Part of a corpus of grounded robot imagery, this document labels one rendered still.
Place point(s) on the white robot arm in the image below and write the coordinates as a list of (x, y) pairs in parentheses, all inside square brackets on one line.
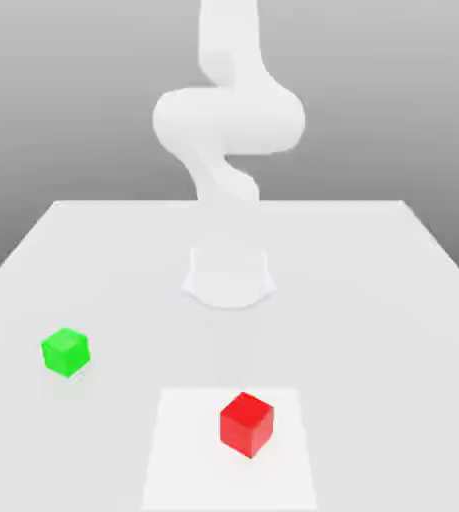
[(229, 120)]

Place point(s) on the small red cube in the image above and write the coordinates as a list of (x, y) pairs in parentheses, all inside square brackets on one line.
[(246, 424)]

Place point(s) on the small green cube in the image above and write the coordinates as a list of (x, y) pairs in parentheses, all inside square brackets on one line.
[(66, 352)]

